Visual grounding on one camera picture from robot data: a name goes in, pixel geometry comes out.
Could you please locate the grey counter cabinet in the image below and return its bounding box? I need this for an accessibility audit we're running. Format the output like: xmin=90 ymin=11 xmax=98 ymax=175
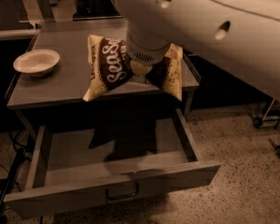
xmin=7 ymin=18 xmax=200 ymax=137

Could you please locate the person behind counter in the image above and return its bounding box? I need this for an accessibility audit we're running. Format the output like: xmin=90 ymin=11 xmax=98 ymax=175
xmin=73 ymin=0 xmax=119 ymax=19

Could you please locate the white bowl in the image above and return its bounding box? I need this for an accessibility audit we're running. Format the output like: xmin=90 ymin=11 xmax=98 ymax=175
xmin=13 ymin=49 xmax=60 ymax=77

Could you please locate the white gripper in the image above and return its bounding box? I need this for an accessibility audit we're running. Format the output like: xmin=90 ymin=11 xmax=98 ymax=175
xmin=126 ymin=21 xmax=170 ymax=76

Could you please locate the grey open drawer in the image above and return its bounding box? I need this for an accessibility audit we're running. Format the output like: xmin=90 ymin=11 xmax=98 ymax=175
xmin=5 ymin=109 xmax=220 ymax=218

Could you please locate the black drawer handle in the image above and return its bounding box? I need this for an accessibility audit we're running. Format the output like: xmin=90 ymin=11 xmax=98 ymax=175
xmin=105 ymin=182 xmax=140 ymax=201

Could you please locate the black floor cable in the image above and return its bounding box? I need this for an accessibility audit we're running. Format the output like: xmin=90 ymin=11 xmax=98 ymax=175
xmin=0 ymin=129 xmax=29 ymax=196

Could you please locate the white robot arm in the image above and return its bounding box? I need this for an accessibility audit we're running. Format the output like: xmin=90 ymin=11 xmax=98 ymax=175
xmin=111 ymin=0 xmax=280 ymax=102

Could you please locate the black stand leg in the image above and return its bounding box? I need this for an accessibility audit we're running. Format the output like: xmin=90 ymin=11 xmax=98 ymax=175
xmin=0 ymin=148 xmax=24 ymax=224

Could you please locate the grey rail with glass panel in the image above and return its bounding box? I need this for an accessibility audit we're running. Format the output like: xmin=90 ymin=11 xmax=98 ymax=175
xmin=0 ymin=0 xmax=119 ymax=40

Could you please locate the brown chip bag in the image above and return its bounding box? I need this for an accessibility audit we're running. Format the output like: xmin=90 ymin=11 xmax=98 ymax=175
xmin=83 ymin=35 xmax=183 ymax=102

